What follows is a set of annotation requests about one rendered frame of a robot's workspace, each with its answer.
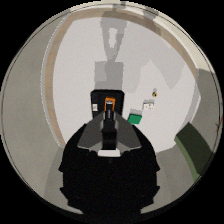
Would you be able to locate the white domino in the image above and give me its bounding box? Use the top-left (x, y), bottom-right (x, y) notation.
top-left (142, 103), bottom-right (155, 110)

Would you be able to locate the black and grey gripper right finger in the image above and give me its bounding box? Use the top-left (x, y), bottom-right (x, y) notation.
top-left (112, 111), bottom-right (160, 172)

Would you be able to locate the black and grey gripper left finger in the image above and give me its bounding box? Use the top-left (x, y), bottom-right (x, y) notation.
top-left (58, 110), bottom-right (106, 172)

